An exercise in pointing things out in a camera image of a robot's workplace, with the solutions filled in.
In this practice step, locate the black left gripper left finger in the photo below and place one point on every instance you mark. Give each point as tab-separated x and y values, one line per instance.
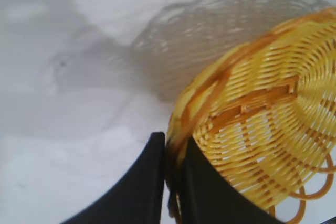
139	190

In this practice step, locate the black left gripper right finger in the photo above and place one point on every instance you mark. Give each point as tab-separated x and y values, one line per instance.
204	195

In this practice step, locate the yellow woven wicker basket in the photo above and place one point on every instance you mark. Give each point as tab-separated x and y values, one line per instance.
262	103

